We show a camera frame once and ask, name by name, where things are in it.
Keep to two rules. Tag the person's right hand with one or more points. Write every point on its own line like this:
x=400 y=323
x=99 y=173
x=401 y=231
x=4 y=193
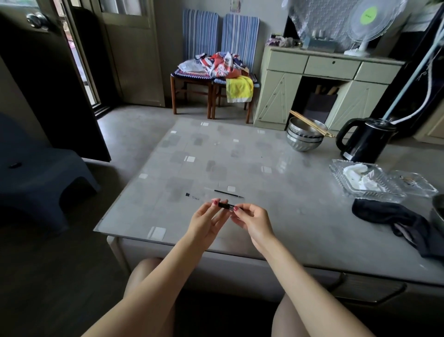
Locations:
x=255 y=222

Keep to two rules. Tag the person's left hand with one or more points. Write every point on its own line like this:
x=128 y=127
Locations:
x=204 y=225

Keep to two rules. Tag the person's left thumb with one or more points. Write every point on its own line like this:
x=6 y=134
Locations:
x=209 y=211

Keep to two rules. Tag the person's right thumb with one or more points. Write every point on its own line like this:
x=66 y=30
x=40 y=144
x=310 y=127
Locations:
x=242 y=209

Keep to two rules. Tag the black pen part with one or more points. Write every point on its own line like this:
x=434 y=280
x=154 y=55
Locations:
x=226 y=206

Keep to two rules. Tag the person's right forearm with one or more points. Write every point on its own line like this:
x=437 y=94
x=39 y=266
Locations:
x=305 y=295

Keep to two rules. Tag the person's left forearm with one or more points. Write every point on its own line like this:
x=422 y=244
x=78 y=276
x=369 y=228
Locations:
x=152 y=291

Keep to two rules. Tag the black pen refill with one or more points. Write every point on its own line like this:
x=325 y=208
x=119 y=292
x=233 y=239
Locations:
x=228 y=193

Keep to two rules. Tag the stack of steel bowls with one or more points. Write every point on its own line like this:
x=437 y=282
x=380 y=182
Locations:
x=304 y=134

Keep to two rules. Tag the person's left leg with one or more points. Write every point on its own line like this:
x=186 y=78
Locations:
x=145 y=288

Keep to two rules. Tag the person's leg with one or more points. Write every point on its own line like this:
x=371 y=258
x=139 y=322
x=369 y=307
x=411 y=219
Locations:
x=289 y=317
x=145 y=288

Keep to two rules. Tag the wooden chopsticks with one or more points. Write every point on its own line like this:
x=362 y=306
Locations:
x=310 y=123

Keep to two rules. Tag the person's right leg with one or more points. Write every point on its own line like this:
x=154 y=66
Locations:
x=289 y=317

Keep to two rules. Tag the yellow towel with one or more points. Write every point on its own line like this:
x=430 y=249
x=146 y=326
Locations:
x=239 y=89

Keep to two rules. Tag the white crumpled tissue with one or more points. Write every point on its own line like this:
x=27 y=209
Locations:
x=360 y=176

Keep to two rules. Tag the clear plastic tray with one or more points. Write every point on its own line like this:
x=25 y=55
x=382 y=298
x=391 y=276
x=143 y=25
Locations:
x=364 y=180

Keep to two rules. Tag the black electric kettle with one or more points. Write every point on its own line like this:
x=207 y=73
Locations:
x=364 y=140

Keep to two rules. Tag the green wooden cabinet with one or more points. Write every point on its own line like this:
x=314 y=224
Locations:
x=322 y=86

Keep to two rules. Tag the pile of colourful clothes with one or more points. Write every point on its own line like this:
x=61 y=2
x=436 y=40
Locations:
x=215 y=65

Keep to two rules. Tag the wooden chair striped cushion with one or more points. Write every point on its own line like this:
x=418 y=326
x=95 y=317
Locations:
x=239 y=55
x=197 y=59

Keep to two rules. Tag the black cloth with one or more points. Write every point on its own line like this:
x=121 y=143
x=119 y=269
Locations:
x=399 y=222

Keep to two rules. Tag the clear plastic lid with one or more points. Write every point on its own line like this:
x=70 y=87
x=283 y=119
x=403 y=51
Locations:
x=414 y=183

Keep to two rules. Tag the blue plastic stool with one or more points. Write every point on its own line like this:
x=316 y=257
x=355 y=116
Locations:
x=38 y=180

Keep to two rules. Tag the green wooden door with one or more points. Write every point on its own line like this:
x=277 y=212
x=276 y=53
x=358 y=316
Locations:
x=133 y=48

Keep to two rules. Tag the white lace cover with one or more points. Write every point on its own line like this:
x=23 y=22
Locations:
x=322 y=24

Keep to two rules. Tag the dark door with knob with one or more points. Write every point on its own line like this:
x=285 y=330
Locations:
x=52 y=80

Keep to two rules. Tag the light blue pole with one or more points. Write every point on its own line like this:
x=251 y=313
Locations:
x=412 y=74

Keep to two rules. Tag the white desk fan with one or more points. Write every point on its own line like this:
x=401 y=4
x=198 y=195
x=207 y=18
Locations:
x=369 y=24

